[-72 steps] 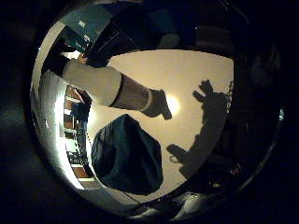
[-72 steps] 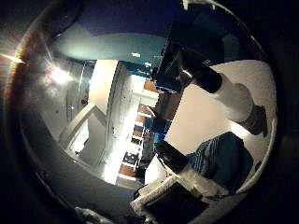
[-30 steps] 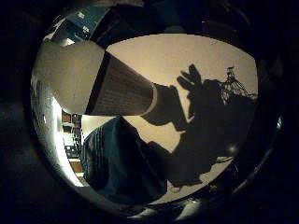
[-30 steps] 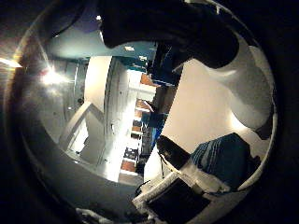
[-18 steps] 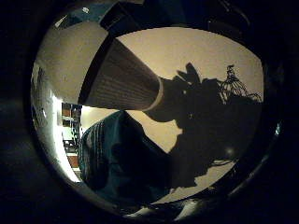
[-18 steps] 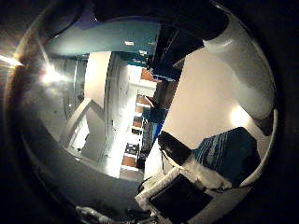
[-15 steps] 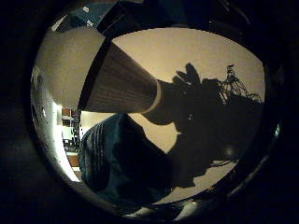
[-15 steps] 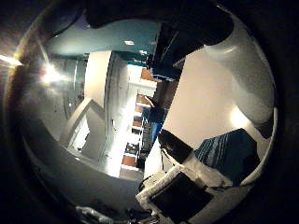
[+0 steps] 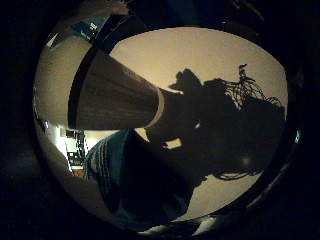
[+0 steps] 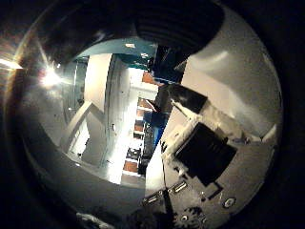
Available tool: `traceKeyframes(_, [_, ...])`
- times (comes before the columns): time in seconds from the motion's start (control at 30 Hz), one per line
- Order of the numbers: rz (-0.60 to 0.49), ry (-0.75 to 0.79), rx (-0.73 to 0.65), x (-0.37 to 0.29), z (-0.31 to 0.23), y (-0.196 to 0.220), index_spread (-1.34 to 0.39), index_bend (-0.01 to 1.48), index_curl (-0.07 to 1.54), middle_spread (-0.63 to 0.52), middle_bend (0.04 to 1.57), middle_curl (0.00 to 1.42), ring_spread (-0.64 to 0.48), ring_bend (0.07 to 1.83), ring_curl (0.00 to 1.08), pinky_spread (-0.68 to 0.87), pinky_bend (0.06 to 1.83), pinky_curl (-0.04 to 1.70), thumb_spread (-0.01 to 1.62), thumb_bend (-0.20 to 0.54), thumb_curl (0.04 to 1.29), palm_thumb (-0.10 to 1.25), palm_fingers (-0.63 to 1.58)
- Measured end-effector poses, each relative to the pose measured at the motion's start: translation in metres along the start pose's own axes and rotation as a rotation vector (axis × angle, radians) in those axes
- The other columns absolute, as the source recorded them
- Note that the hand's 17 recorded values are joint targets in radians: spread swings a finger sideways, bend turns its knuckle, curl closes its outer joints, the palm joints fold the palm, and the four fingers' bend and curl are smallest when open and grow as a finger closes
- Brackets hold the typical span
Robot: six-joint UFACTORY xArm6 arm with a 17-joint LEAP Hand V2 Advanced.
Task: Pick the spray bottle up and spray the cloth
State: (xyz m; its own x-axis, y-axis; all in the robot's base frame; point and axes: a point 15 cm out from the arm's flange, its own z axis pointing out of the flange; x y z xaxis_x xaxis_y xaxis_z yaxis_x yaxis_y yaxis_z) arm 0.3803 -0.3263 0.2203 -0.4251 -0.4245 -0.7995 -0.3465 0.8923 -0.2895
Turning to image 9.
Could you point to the white paper cup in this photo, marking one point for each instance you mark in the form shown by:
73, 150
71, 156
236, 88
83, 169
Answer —
116, 96

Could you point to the teal cloth with white stripes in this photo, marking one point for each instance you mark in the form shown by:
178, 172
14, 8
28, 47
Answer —
106, 166

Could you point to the dark storage shelf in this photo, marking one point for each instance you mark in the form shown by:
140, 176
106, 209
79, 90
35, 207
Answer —
76, 150

